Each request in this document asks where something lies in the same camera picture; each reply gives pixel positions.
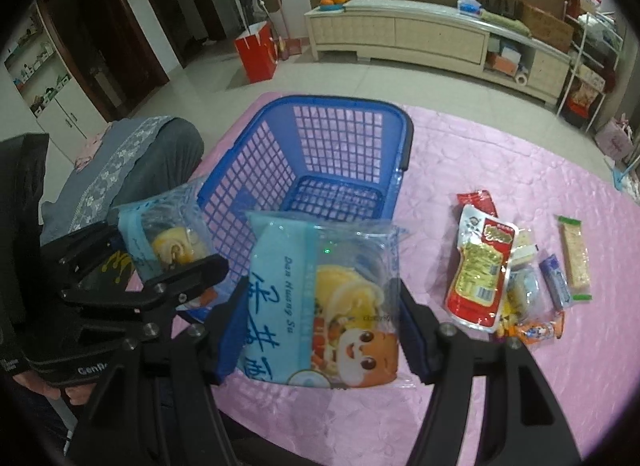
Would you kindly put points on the plate of oranges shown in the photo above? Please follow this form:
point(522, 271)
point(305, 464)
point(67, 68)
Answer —
point(331, 5)

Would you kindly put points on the cardboard box on cabinet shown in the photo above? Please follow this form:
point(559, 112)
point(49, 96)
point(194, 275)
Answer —
point(547, 28)

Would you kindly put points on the pink tablecloth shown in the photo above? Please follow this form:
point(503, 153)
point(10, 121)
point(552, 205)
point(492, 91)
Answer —
point(593, 369)

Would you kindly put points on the blue biscuit roll pack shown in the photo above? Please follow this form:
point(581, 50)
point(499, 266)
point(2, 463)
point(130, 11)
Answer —
point(556, 282)

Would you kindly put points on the cream TV cabinet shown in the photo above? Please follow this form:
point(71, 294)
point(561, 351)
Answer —
point(440, 37)

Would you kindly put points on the blue tissue pack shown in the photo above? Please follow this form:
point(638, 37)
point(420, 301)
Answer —
point(469, 7)

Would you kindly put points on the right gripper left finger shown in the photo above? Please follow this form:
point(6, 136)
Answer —
point(227, 324)

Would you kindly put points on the small red snack pack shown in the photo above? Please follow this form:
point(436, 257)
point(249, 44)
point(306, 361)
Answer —
point(480, 199)

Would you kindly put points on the grey sofa with lace cover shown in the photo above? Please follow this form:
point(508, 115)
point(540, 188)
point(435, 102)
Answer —
point(131, 160)

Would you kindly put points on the red paper bag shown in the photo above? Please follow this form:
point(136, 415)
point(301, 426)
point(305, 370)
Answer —
point(257, 52)

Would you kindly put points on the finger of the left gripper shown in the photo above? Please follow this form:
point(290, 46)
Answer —
point(175, 287)
point(89, 245)

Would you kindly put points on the pink gift bag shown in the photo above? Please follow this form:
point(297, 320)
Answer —
point(615, 138)

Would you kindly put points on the red silver snack pouch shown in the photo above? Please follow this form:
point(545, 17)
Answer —
point(485, 245)

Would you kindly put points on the person's hand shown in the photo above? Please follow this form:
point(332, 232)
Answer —
point(78, 395)

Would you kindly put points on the green edged wafer pack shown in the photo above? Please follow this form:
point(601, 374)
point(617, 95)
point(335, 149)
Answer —
point(576, 258)

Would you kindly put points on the white metal shelf rack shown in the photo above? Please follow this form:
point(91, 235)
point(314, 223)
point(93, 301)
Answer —
point(595, 52)

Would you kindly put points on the clear cracker pack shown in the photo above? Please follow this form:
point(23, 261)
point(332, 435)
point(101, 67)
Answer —
point(524, 249)

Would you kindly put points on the orange cone snack pack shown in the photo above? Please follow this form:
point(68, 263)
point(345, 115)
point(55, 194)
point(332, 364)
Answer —
point(547, 327)

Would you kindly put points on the blue plastic basket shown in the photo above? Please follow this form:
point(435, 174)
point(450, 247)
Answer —
point(335, 158)

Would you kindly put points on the blue egg yolk pastry bag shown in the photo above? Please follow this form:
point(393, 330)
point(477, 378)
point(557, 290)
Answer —
point(323, 302)

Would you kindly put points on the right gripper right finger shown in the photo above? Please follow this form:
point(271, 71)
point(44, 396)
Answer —
point(418, 336)

